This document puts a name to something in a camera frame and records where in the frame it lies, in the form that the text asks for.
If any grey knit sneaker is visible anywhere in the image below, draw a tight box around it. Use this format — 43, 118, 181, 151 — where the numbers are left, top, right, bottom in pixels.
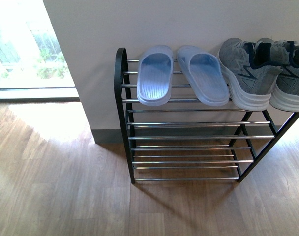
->
259, 38, 299, 112
217, 38, 282, 111

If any light blue slide sandal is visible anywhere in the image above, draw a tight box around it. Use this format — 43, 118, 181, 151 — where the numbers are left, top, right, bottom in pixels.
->
177, 46, 229, 106
137, 45, 174, 106

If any dark window frame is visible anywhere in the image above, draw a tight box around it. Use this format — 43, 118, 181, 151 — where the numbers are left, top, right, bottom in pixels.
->
0, 87, 80, 103

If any black metal shoe rack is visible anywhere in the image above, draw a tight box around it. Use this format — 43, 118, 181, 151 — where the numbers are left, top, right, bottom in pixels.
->
114, 48, 299, 183

